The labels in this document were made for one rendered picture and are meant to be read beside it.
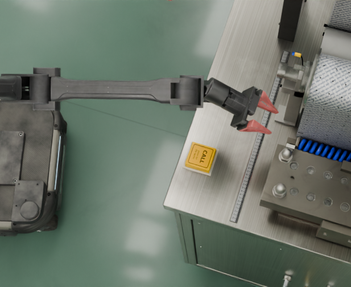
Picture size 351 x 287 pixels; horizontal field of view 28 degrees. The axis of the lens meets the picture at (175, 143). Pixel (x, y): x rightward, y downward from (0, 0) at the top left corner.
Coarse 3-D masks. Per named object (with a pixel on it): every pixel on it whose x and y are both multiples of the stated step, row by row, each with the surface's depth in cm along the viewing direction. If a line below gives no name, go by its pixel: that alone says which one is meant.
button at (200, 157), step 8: (192, 144) 200; (200, 144) 200; (192, 152) 199; (200, 152) 199; (208, 152) 199; (192, 160) 198; (200, 160) 198; (208, 160) 198; (192, 168) 200; (200, 168) 198; (208, 168) 197
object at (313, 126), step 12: (312, 120) 176; (324, 120) 174; (336, 120) 171; (300, 132) 185; (312, 132) 183; (324, 132) 180; (336, 132) 178; (348, 132) 176; (324, 144) 188; (336, 144) 185; (348, 144) 182
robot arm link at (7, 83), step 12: (0, 84) 172; (12, 84) 177; (24, 84) 186; (36, 84) 181; (48, 84) 182; (0, 96) 173; (12, 96) 178; (24, 96) 186; (36, 96) 181; (48, 96) 182
